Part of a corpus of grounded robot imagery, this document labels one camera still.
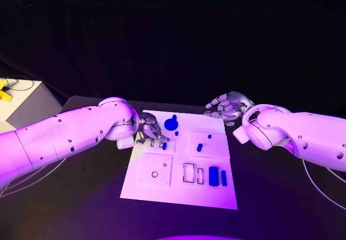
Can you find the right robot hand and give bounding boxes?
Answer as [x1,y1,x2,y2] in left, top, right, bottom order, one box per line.
[203,91,256,127]

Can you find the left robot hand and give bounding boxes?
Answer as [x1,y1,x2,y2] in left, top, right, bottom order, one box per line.
[132,114,171,149]

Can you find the white task board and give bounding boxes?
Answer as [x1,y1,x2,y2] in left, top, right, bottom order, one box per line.
[118,109,239,210]

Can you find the blue gear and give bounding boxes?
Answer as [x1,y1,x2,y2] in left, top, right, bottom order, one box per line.
[163,118,180,131]

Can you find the large blue cylinder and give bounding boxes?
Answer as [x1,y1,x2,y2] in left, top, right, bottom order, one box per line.
[207,166,220,187]

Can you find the yellow object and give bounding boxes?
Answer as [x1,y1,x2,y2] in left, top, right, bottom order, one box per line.
[0,79,13,103]

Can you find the white cable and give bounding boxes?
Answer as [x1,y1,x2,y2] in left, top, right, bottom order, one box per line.
[324,167,346,184]
[0,157,69,198]
[301,159,346,211]
[0,166,46,190]

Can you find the white pedestal box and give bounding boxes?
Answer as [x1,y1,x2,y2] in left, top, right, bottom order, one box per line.
[0,78,63,130]

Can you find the black cable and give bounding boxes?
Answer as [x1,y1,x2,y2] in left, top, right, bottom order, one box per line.
[0,74,36,93]

